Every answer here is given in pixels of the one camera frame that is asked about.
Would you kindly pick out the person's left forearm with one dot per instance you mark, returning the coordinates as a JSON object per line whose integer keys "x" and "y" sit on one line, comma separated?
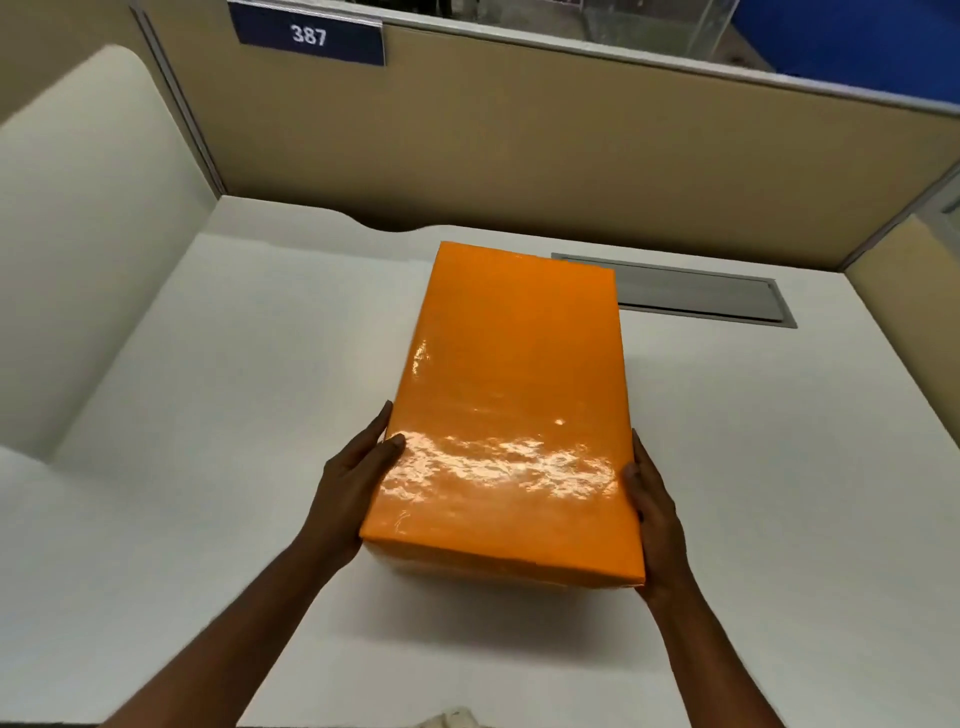
{"x": 214, "y": 637}

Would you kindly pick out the person's left hand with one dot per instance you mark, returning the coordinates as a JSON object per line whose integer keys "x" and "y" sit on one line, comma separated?
{"x": 341, "y": 501}

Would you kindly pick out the person's right thumb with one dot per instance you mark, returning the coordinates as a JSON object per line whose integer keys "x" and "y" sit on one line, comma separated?
{"x": 631, "y": 489}

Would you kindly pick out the clear acrylic box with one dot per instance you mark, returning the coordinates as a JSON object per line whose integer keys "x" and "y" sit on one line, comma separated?
{"x": 645, "y": 22}

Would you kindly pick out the glossy orange box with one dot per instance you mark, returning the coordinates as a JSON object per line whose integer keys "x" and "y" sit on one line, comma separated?
{"x": 510, "y": 420}

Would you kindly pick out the person's right hand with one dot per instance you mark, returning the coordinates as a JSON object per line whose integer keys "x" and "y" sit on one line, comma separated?
{"x": 661, "y": 525}

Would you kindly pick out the beige cubicle partition panel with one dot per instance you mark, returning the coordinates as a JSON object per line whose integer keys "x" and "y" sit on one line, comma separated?
{"x": 904, "y": 330}
{"x": 82, "y": 75}
{"x": 540, "y": 135}

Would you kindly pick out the blue number sign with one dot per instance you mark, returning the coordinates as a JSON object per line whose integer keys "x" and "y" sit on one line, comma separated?
{"x": 307, "y": 31}

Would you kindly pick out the person's right forearm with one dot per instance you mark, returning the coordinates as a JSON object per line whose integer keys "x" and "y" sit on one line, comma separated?
{"x": 712, "y": 660}

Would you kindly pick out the person's left thumb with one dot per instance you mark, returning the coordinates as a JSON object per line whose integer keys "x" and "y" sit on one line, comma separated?
{"x": 384, "y": 459}

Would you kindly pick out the blue board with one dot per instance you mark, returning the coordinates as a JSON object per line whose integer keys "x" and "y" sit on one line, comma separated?
{"x": 847, "y": 41}

